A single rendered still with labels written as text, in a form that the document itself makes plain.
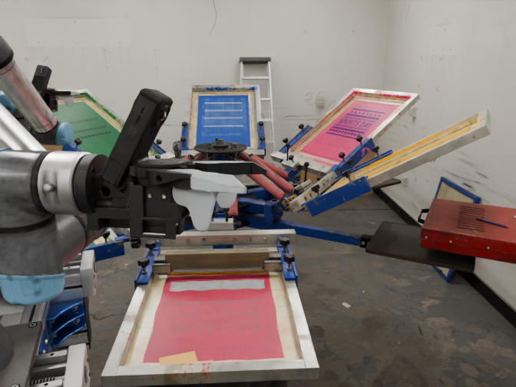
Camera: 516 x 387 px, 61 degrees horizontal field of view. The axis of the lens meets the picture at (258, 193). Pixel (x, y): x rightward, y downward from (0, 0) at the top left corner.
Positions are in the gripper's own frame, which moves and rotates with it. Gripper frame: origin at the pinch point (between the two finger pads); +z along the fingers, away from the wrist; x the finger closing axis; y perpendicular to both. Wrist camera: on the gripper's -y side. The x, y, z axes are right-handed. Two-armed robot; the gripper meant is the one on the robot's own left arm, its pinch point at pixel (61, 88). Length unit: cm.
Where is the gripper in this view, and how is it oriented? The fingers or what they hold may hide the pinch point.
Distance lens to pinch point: 188.7
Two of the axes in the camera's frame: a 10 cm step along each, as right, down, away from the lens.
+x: 9.8, 1.6, -0.7
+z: 1.1, -3.0, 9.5
